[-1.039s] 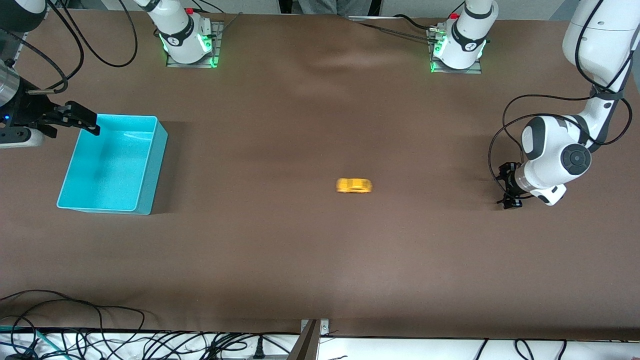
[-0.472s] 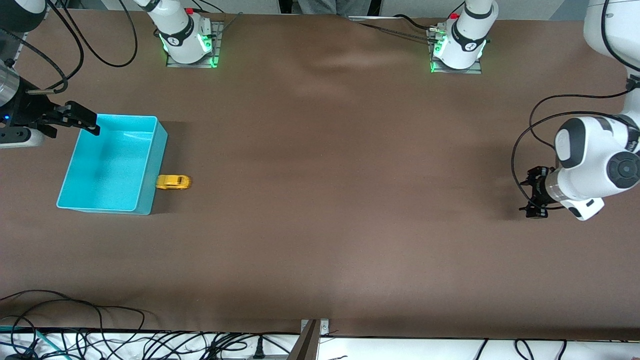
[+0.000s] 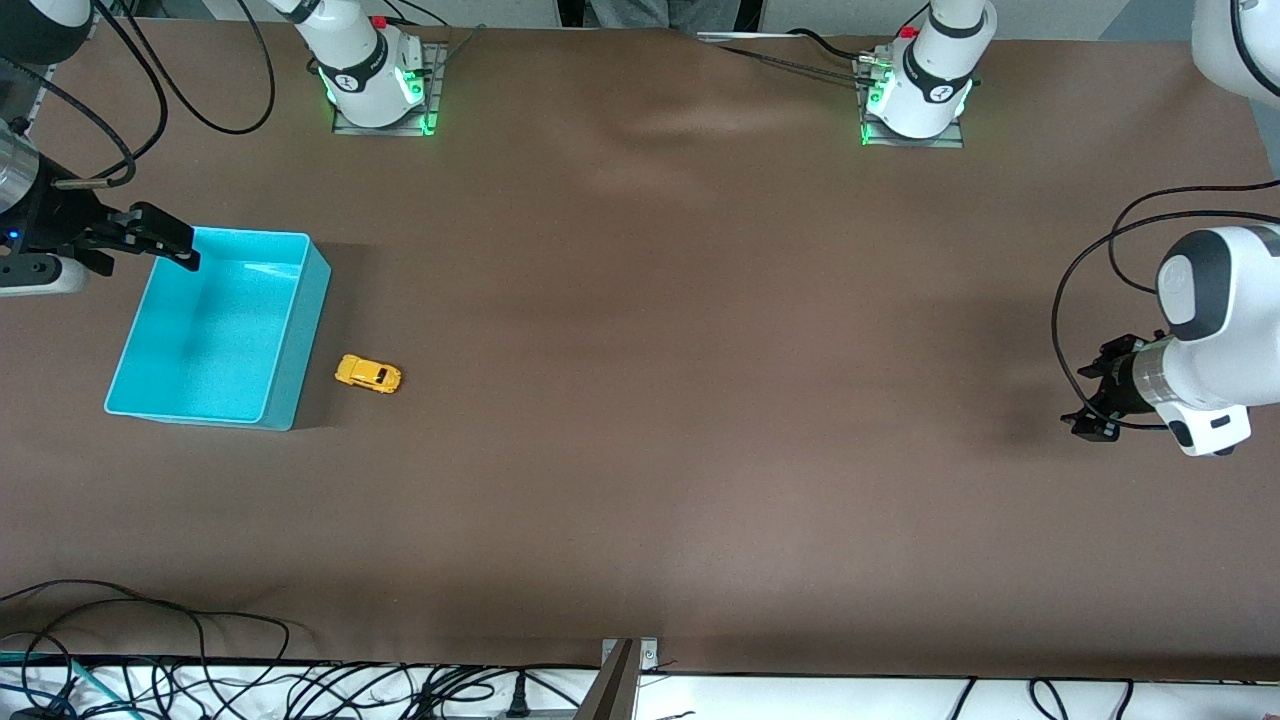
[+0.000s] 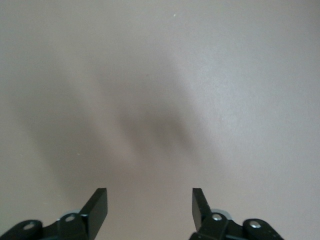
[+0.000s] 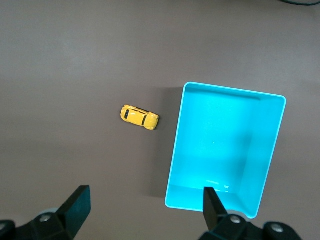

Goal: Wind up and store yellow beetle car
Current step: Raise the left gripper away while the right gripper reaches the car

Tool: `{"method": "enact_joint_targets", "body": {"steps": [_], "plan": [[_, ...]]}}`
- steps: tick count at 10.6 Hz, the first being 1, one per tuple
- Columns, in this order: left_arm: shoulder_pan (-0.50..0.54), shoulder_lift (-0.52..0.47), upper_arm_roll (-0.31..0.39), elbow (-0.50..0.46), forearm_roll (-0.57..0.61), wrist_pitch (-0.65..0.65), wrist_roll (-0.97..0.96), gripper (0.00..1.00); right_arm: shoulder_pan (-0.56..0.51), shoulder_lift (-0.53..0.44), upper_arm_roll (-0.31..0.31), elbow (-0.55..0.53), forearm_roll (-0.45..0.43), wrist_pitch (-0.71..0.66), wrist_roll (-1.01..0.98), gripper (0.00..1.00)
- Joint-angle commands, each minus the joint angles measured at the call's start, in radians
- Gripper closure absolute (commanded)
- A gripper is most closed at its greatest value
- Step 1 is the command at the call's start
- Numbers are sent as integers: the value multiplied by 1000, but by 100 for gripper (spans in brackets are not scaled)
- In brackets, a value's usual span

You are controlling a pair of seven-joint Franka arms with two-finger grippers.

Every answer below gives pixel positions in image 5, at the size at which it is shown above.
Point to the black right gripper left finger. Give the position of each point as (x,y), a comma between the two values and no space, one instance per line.
(72,215)

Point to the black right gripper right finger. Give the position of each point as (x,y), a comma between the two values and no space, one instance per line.
(215,217)

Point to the yellow toy beetle car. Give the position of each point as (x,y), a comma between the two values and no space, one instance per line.
(138,117)

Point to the turquoise plastic bin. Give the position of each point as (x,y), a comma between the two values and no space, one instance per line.
(220,140)

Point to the brown table mat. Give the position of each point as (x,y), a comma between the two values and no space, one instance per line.
(75,62)

